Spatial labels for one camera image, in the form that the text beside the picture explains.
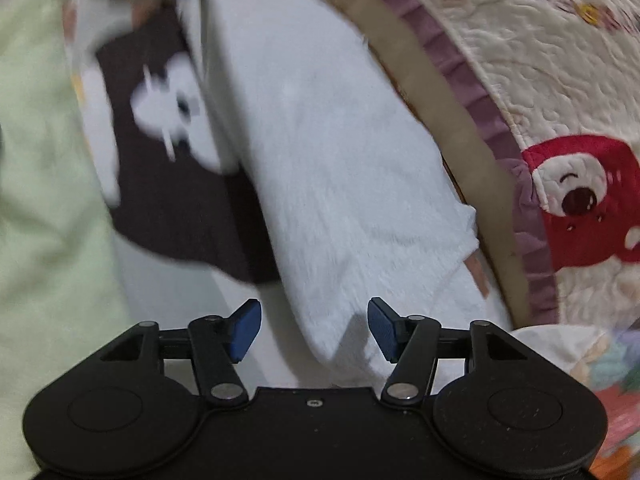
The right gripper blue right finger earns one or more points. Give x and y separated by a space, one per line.
410 344

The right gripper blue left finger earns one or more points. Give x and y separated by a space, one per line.
218 344

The light grey abc t-shirt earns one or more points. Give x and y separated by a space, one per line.
356 199

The checkered cartoon floor rug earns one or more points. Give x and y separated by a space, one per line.
189 235

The light green quilted mat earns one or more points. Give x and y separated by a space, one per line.
60 298

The floral patchwork quilt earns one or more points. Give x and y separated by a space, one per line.
607 362

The white quilted bear bedspread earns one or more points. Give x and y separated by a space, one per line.
553 87

